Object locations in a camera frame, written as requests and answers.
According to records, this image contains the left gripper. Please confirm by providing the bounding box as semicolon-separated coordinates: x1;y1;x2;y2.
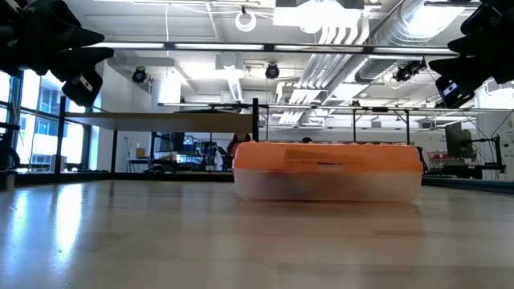
0;0;116;108

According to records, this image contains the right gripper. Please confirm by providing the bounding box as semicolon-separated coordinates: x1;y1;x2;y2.
428;0;514;109

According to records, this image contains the clear pencil box orange lid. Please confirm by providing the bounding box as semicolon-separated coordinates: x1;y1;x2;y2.
231;140;425;203

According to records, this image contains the black monitor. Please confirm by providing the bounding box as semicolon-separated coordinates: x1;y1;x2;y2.
444;122;475;160

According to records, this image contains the silver ventilation duct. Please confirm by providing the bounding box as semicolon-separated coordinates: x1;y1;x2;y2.
353;0;483;83

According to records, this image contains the white cable coil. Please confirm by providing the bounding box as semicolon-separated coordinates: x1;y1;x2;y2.
234;10;258;33

